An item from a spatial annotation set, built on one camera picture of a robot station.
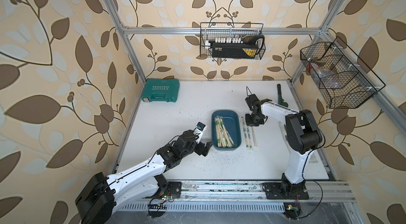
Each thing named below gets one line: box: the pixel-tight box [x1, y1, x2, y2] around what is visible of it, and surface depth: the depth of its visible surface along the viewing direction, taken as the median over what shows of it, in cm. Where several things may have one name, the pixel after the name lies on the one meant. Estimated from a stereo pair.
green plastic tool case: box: [141, 78, 181, 103], surface depth 111 cm
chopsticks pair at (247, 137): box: [241, 116, 253, 149], surface depth 93 cm
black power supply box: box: [211, 42, 259, 59], surface depth 86 cm
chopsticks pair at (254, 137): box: [251, 126, 258, 147], surface depth 93 cm
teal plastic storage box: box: [211, 109, 242, 151], surface depth 96 cm
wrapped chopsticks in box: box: [214, 116, 237, 148], surface depth 93 cm
